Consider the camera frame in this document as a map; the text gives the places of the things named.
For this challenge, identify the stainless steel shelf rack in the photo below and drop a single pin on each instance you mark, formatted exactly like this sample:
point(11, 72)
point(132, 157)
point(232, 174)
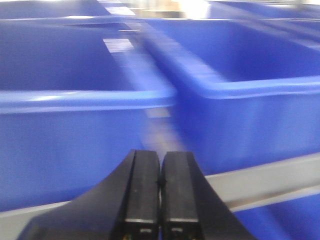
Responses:
point(273, 201)

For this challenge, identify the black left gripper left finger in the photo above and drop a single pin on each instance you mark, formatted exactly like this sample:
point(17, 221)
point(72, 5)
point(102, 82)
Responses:
point(140, 220)

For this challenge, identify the large blue plastic bin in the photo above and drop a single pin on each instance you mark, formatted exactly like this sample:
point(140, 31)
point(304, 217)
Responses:
point(245, 95)

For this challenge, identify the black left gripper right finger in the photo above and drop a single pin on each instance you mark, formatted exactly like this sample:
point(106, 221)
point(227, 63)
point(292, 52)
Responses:
point(190, 208)

